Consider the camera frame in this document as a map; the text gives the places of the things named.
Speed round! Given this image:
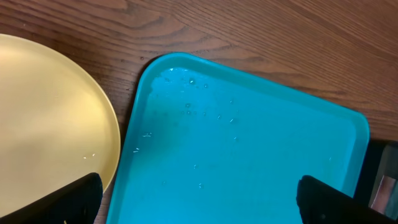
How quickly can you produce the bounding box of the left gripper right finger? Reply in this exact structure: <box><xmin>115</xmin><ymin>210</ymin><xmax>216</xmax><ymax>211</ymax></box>
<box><xmin>296</xmin><ymin>175</ymin><xmax>397</xmax><ymax>224</ymax></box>

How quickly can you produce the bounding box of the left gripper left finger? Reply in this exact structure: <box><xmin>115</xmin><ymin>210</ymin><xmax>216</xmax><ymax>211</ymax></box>
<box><xmin>1</xmin><ymin>172</ymin><xmax>103</xmax><ymax>224</ymax></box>

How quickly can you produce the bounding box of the yellow-green plate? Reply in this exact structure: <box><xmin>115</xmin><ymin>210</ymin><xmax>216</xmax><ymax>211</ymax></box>
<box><xmin>1</xmin><ymin>34</ymin><xmax>121</xmax><ymax>215</ymax></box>

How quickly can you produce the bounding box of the black rectangular tray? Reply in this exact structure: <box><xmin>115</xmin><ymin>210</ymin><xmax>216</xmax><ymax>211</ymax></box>
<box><xmin>354</xmin><ymin>139</ymin><xmax>397</xmax><ymax>221</ymax></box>

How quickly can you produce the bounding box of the teal plastic tray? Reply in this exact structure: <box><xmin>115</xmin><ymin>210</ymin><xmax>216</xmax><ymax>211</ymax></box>
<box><xmin>107</xmin><ymin>53</ymin><xmax>370</xmax><ymax>223</ymax></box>

